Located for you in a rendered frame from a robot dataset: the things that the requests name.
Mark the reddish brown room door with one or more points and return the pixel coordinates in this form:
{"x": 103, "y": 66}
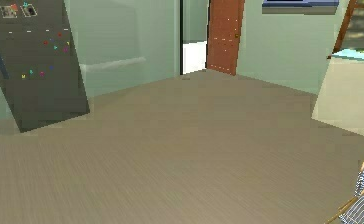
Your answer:
{"x": 224, "y": 36}

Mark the dark grey fridge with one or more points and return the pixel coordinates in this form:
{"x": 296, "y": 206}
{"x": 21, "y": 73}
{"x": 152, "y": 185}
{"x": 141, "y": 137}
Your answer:
{"x": 40, "y": 83}

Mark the cream cabinet with turquoise top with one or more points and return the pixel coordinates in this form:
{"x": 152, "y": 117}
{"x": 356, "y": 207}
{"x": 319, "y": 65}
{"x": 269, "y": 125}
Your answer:
{"x": 348, "y": 96}

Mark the wooden chair with striped cushion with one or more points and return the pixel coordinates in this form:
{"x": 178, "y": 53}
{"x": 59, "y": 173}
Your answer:
{"x": 363, "y": 196}

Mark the brown wooden door frame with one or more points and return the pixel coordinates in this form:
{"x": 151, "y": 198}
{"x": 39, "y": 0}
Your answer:
{"x": 342, "y": 28}

